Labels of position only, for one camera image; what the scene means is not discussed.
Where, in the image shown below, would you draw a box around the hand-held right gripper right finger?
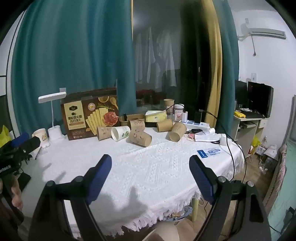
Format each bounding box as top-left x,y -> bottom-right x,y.
189,155 -> 271,241

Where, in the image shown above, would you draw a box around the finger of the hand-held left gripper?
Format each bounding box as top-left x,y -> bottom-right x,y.
18,136 -> 41,155
11,133 -> 29,148

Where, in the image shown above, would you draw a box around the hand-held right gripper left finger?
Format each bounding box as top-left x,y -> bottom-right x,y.
28,154 -> 113,241

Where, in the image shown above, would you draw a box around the person's left forearm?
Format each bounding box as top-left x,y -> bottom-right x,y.
0,199 -> 25,235

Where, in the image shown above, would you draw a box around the person's left hand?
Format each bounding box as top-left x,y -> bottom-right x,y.
10,178 -> 24,208

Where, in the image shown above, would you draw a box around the white printed mug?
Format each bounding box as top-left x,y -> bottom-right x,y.
32,128 -> 50,148

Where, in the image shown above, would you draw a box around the yellow plastic bag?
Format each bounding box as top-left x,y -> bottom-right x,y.
0,125 -> 12,148

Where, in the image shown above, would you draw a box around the black phone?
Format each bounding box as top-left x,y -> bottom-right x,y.
17,173 -> 32,192

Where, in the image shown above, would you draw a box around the blue and white packet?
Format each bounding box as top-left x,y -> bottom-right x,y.
196,148 -> 223,159

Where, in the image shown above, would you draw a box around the wooden table leg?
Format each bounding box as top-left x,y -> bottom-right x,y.
191,197 -> 200,223

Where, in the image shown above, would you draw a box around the white plastic packet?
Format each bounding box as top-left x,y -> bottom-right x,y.
194,133 -> 221,142

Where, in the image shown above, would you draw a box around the brown printed paper cup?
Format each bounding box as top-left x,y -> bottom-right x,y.
129,119 -> 146,131
128,130 -> 152,147
97,126 -> 113,141

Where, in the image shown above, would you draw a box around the white paper cup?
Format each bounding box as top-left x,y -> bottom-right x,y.
111,126 -> 131,142

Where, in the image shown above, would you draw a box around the white lace tablecloth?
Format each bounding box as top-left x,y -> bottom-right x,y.
22,126 -> 245,235

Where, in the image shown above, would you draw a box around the plain brown paper cup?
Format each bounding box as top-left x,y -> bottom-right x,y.
157,119 -> 174,133
169,122 -> 187,142

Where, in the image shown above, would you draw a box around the white desk lamp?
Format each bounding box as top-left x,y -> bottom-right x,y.
38,91 -> 67,141

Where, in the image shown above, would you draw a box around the white power strip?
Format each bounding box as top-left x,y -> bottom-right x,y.
185,120 -> 210,130

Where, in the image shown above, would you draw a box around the brown cracker box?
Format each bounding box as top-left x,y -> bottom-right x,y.
60,88 -> 120,141

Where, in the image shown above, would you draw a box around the white computer desk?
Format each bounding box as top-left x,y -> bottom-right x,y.
232,111 -> 270,158

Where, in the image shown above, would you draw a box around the person's knee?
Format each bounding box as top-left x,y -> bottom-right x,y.
141,221 -> 181,241

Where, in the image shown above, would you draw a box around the clear jar white label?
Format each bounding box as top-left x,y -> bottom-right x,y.
174,104 -> 186,122

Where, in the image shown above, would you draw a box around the kraft paper bowl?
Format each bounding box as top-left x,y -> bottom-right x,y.
119,114 -> 146,127

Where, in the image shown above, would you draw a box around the yellow tissue pack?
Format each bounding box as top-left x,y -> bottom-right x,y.
145,110 -> 167,123

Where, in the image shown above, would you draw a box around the patterned bed blanket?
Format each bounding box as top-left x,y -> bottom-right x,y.
264,141 -> 296,234

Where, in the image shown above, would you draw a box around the black computer monitor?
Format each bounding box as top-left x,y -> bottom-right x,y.
247,81 -> 275,118
235,80 -> 248,108

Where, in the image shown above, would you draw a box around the teal curtain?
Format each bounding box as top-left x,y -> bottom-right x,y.
213,0 -> 240,139
11,0 -> 137,139

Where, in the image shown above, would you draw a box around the yellow curtain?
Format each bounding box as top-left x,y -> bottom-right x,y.
201,0 -> 223,133

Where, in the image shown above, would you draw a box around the hanging white clothes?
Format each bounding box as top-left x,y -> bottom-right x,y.
134,27 -> 178,93

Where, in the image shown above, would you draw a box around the white air conditioner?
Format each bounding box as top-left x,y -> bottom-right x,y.
238,19 -> 287,42

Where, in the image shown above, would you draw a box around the black cable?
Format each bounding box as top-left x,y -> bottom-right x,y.
199,109 -> 241,181

